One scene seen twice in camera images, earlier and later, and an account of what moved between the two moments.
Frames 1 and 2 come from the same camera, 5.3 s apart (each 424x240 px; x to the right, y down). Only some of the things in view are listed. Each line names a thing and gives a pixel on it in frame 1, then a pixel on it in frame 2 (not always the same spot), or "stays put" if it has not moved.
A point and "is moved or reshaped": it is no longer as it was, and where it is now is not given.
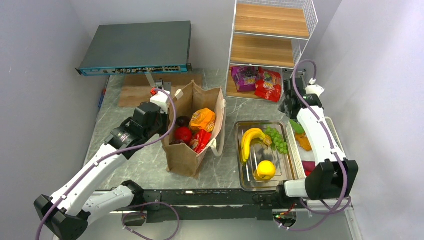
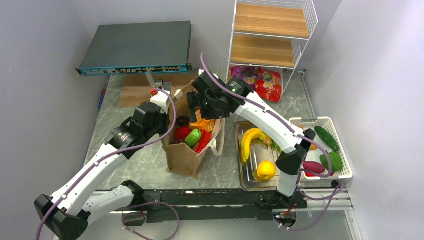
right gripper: [282, 109] → [195, 98]
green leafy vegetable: [297, 127] is moved or reshaped
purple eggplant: [183, 121] stays put
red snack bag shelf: [202, 138] stays put
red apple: [184, 133] stays put
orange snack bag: [203, 119] stays put
